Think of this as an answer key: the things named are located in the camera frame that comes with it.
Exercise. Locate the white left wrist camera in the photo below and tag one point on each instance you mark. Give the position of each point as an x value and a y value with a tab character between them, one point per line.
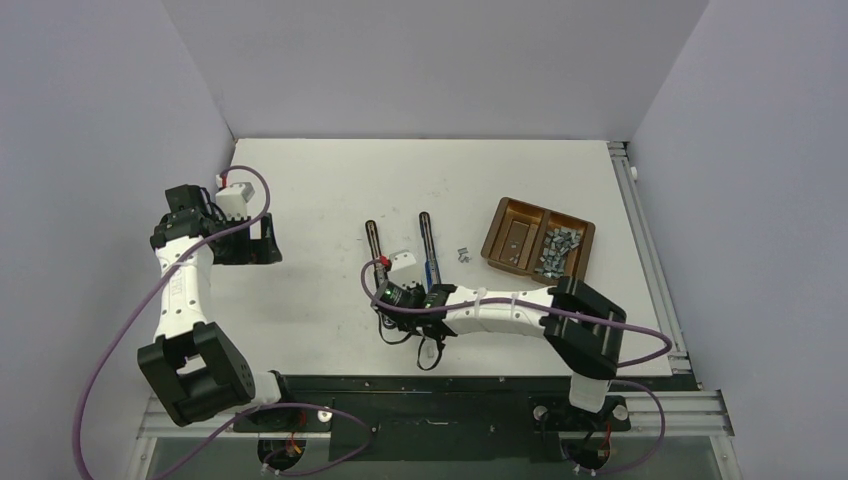
233	200

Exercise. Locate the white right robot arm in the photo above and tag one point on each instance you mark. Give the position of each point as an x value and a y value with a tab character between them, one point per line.
575	319

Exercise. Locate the brown wooden tray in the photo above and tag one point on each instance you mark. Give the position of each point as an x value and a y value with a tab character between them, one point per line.
514	240

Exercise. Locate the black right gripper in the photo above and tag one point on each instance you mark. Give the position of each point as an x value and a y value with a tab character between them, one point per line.
403	324

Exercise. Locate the pile of staple strips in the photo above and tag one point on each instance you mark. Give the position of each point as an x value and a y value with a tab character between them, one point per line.
560	245

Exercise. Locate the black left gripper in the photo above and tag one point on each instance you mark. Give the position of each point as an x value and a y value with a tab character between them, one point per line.
253	251

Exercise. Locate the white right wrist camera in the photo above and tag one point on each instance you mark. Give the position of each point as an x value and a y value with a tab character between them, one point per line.
405	270

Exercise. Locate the grey staple strip cluster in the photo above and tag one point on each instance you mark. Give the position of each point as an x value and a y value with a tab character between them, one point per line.
464	255

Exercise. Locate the black stapler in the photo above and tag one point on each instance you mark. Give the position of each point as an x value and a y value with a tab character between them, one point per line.
373	239

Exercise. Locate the blue stapler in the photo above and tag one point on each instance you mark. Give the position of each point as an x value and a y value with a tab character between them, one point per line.
433	275

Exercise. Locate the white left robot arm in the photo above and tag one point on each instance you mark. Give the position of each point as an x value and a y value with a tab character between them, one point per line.
192	366

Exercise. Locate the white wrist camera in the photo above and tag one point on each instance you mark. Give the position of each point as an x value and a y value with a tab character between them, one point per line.
405	270
233	200

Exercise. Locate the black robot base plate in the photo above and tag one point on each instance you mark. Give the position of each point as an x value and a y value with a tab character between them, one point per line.
439	418

